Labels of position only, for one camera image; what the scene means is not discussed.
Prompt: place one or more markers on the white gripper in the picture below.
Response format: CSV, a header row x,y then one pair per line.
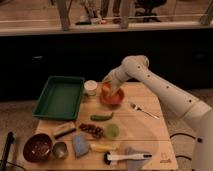
x,y
115,78

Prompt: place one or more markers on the red yellow apple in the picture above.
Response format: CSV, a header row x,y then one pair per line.
x,y
106,89

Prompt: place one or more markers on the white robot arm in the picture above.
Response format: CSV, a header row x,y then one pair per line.
x,y
195,112

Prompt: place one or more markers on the white paper cup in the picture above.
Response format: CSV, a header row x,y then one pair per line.
x,y
90,87

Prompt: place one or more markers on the green plastic cup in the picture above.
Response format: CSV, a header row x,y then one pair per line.
x,y
111,131

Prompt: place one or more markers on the small metal cup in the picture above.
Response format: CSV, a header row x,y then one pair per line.
x,y
60,150

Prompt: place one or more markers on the orange bowl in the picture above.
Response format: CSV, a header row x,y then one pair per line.
x,y
112,100

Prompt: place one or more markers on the green chili pepper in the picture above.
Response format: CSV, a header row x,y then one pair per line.
x,y
101,117

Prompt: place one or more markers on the bunch of dark grapes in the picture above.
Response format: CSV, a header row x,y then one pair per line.
x,y
95,131

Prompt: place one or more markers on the green plastic tray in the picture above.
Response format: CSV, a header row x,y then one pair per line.
x,y
60,98

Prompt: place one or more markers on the wooden block eraser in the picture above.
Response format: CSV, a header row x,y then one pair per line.
x,y
63,129

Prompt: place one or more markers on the yellow banana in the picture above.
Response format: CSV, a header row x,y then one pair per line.
x,y
102,148

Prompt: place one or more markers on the black office chair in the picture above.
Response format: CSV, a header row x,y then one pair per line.
x,y
144,9

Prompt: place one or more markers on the grey blue cloth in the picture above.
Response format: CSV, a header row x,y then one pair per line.
x,y
135,165

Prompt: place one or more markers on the dark red bowl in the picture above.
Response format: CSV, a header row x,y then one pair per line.
x,y
37,148

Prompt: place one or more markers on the black pole stand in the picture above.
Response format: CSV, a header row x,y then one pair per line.
x,y
5,154

